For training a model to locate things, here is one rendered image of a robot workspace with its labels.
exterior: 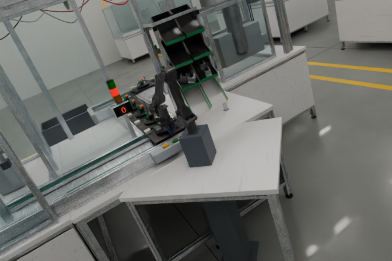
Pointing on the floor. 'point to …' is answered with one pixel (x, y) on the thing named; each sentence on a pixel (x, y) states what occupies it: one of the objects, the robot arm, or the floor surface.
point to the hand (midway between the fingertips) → (170, 130)
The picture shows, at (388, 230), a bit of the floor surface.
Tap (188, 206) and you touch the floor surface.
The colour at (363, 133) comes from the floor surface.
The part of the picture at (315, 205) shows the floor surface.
